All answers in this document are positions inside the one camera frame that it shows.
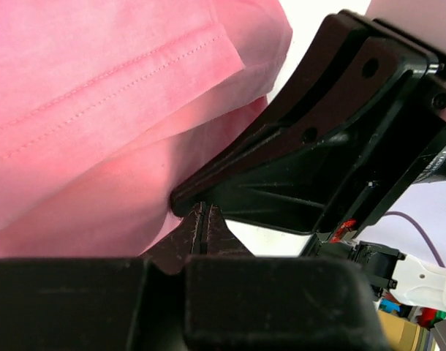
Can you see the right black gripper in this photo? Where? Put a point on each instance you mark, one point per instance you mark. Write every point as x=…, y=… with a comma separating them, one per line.
x=362, y=69

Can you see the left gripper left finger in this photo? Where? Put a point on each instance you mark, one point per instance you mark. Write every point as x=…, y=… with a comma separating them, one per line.
x=99, y=303

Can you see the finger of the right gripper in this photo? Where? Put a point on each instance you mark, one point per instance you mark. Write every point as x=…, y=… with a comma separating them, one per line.
x=300, y=182

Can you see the pink t shirt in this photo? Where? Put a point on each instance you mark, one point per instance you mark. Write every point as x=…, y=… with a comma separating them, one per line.
x=107, y=106

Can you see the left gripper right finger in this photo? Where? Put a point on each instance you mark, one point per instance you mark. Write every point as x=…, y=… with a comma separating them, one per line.
x=236, y=302

